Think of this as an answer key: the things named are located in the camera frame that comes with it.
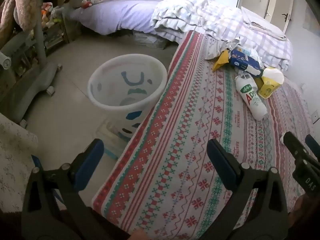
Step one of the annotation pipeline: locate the red white plush toy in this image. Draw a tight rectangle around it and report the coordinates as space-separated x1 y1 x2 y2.
80 0 110 9

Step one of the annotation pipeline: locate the white bottle with green label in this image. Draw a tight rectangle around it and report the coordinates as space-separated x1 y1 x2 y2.
235 70 268 120

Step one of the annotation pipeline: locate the red green patterned blanket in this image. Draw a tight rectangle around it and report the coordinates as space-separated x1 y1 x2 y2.
91 30 318 240

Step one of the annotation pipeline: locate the white lace patterned cloth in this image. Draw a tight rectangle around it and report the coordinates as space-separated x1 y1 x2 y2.
0 112 38 213

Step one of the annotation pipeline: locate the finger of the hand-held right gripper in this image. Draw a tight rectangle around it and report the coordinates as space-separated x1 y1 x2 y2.
284 131 313 161
305 134 320 161

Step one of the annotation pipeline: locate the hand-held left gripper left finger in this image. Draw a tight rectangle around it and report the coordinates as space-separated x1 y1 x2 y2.
21 139 130 240

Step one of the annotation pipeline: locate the crumpled white wrapper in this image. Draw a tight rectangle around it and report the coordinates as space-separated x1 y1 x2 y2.
205 39 241 61

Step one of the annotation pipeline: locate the bed with lilac sheet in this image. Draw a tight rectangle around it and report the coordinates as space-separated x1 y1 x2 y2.
64 0 175 34

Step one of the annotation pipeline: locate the folded grey white cloth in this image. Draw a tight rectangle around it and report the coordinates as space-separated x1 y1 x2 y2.
241 6 288 41

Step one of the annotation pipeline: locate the lilac plaid quilt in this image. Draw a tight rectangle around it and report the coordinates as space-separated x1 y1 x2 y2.
152 0 293 70

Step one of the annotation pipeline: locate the blue cardboard box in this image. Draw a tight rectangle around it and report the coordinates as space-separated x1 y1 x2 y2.
230 47 264 77

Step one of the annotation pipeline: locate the white bin with blue print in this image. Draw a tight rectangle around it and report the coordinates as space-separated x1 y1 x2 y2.
87 54 167 140

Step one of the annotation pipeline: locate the yellow paper cup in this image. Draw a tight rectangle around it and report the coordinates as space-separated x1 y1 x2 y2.
255 67 285 99

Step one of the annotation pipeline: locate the crumpled white tissue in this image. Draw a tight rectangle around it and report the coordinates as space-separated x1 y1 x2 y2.
247 49 263 66

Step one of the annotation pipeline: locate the brown plush toy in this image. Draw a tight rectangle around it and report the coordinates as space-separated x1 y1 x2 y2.
0 0 75 45

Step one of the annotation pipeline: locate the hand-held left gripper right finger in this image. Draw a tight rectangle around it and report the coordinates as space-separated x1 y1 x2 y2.
200 139 288 240

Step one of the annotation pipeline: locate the pile of small plush toys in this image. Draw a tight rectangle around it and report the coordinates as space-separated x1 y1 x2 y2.
41 2 63 28

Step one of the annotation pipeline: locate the dark nightstand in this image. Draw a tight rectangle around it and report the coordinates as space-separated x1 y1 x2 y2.
43 17 70 55

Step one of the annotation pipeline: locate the cream door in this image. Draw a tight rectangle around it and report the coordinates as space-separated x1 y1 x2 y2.
271 0 296 34

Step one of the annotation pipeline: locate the yellow wrapper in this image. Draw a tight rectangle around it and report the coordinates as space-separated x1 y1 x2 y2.
212 49 230 71

